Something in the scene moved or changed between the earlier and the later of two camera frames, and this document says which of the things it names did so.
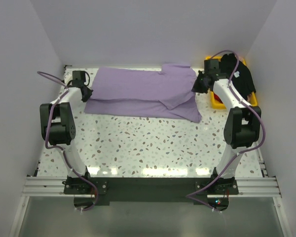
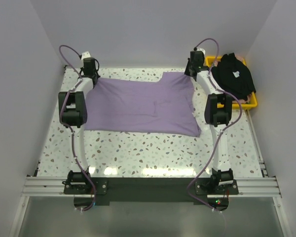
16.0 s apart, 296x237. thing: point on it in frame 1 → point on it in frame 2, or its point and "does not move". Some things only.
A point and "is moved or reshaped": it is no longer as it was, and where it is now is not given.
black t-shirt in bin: x=242 y=75 does not move
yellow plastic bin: x=217 y=104 does not move
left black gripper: x=89 y=93 → x=98 y=76
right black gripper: x=196 y=88 → x=187 y=72
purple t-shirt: x=166 y=92 is moved or reshaped
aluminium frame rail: x=247 y=187 does not move
